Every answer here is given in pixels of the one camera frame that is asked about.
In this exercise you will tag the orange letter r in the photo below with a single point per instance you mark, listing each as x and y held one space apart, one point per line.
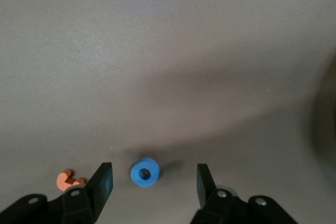
63 182

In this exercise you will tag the blue letter o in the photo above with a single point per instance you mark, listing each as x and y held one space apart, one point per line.
135 172

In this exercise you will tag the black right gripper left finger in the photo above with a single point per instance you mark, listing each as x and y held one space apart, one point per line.
102 182

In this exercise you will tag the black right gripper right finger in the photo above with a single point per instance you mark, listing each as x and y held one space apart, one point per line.
204 182

